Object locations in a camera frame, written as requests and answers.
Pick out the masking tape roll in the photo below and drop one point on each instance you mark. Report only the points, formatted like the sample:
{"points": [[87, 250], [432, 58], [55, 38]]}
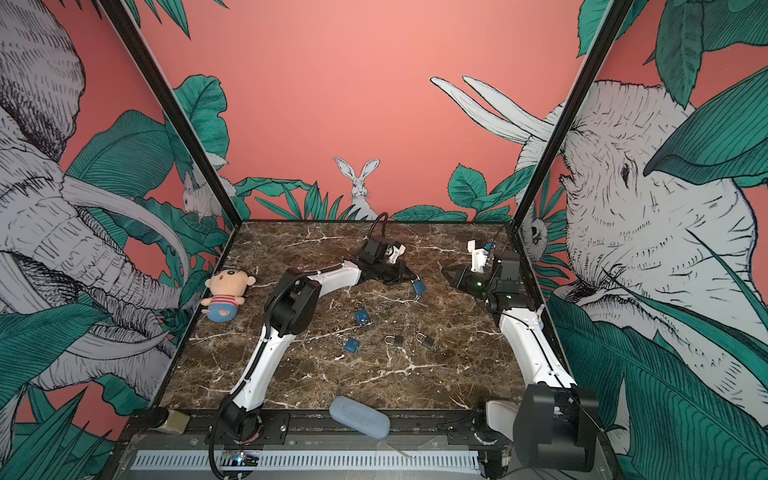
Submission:
{"points": [[168, 421]]}

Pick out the blue padlock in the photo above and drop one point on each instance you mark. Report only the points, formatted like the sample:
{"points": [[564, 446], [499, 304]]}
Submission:
{"points": [[362, 317], [419, 287], [350, 345]]}

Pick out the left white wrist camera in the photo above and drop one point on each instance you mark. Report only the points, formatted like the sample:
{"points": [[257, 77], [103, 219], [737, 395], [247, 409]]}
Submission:
{"points": [[393, 251]]}

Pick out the dark padlock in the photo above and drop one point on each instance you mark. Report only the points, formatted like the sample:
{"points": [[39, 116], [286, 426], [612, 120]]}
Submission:
{"points": [[425, 340], [395, 340]]}

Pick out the blue grey pouch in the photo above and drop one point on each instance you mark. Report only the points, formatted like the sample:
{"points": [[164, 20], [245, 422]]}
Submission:
{"points": [[360, 417]]}

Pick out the black mounting rail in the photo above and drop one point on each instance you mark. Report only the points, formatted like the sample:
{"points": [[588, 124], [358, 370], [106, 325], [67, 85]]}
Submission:
{"points": [[488, 425]]}

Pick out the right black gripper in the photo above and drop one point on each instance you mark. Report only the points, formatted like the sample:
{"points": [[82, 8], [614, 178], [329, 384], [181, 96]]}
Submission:
{"points": [[465, 280]]}

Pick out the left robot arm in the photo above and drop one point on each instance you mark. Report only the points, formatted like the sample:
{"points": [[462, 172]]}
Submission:
{"points": [[288, 312]]}

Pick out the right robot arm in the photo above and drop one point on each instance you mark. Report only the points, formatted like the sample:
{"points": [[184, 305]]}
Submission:
{"points": [[520, 321]]}

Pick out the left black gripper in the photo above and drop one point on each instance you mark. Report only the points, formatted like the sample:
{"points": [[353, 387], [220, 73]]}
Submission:
{"points": [[400, 274]]}

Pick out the white vented rail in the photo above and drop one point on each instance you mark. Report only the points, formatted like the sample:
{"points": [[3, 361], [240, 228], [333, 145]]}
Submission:
{"points": [[307, 460]]}

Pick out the plush doll striped shirt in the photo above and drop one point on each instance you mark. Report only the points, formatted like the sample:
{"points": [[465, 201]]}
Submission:
{"points": [[226, 294]]}

